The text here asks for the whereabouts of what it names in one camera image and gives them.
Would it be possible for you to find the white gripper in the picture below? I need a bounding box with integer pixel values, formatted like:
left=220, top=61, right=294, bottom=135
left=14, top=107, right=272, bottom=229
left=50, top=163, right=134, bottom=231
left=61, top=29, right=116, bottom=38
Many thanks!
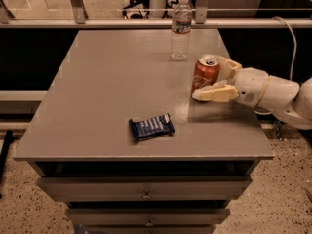
left=192, top=55, right=269, bottom=107

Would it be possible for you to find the top grey drawer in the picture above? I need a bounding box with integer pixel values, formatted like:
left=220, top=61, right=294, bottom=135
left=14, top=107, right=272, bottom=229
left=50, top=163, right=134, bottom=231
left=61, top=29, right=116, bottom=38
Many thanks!
left=37, top=175, right=252, bottom=202

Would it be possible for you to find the metal railing frame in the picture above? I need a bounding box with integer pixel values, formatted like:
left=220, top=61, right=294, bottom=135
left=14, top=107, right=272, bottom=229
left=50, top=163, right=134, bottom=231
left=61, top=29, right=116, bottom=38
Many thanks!
left=0, top=0, right=312, bottom=29

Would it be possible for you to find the grey drawer cabinet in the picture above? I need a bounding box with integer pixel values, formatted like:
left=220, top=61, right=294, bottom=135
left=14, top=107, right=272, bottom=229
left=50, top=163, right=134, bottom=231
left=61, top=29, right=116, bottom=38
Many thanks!
left=15, top=29, right=273, bottom=234

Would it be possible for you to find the red coke can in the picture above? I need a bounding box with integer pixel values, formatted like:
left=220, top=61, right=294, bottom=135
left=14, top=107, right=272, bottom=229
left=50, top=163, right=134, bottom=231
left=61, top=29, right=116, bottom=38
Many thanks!
left=191, top=54, right=220, bottom=92

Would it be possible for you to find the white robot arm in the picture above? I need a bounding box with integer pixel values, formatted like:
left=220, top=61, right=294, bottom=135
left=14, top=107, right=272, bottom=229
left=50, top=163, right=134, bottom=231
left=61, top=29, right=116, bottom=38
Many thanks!
left=191, top=54, right=312, bottom=130

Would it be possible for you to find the middle grey drawer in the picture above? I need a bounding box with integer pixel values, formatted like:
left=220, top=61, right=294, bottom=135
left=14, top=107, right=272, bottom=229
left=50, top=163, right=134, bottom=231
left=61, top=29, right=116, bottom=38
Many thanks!
left=66, top=208, right=230, bottom=227

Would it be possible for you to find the clear plastic water bottle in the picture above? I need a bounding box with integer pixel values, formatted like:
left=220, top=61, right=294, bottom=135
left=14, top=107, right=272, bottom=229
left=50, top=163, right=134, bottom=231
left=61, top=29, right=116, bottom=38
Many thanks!
left=171, top=0, right=192, bottom=60

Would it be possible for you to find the blue snack bar wrapper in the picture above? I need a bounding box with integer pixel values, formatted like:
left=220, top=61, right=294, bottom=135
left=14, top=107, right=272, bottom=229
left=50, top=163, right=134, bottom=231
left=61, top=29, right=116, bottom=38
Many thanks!
left=129, top=114, right=175, bottom=141

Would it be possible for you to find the white cable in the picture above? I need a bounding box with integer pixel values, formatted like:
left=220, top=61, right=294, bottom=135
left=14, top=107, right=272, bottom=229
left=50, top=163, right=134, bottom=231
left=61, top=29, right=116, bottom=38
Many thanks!
left=255, top=15, right=298, bottom=116

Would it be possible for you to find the grey drawer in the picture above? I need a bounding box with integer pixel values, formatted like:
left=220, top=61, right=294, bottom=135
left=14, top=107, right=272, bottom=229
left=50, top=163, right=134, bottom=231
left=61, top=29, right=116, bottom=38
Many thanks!
left=66, top=208, right=230, bottom=227
left=37, top=175, right=252, bottom=202

